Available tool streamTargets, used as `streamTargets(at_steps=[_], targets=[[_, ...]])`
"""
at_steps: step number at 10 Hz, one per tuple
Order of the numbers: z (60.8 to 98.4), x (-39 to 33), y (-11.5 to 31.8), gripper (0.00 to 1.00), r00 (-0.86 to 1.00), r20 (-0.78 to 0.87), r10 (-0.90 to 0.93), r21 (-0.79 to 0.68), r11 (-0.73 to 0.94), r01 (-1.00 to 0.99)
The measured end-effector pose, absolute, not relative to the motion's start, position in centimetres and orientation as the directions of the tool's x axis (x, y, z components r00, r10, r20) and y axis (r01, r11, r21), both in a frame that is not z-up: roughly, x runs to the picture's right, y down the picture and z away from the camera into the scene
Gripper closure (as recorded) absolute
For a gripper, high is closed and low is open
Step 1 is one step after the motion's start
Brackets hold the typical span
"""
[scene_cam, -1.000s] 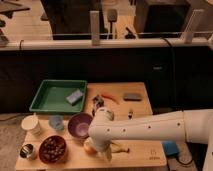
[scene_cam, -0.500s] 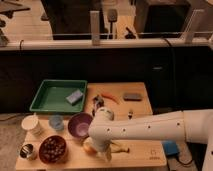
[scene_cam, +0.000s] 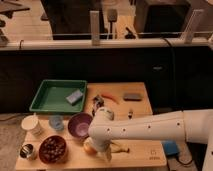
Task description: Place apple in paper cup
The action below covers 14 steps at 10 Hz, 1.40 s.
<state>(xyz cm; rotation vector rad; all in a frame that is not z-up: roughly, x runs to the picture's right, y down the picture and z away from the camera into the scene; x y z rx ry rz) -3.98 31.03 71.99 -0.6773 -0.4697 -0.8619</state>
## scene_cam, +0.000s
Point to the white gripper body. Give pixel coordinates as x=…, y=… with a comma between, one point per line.
x=103, y=147

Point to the white post right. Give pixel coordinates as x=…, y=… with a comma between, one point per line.
x=194, y=20

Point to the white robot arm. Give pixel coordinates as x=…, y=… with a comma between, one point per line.
x=195, y=126

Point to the white paper cup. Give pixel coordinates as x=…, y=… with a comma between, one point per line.
x=31, y=124

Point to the grey sponge block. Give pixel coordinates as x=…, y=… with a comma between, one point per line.
x=132, y=97

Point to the blue sponge in tray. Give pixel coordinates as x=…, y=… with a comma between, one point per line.
x=74, y=97

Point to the blue box beside table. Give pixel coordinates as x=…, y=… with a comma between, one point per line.
x=170, y=148

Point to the white post left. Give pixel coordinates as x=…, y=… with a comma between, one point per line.
x=95, y=28

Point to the small metal can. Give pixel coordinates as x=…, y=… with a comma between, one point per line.
x=28, y=152

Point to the dark red bowl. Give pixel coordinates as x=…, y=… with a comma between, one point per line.
x=53, y=150

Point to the green plastic tray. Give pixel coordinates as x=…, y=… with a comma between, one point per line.
x=51, y=97

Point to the white post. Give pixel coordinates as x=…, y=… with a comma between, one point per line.
x=95, y=28
x=194, y=20

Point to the light blue plastic cup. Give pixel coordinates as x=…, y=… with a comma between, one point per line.
x=56, y=122

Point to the yellow banana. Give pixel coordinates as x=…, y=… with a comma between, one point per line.
x=118, y=148

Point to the black metal tool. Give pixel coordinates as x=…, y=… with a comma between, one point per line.
x=97, y=103

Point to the orange carrot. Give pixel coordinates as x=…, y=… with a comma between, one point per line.
x=108, y=96

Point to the orange apple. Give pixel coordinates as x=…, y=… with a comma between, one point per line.
x=88, y=148

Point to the purple bowl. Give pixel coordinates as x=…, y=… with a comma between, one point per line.
x=78, y=125

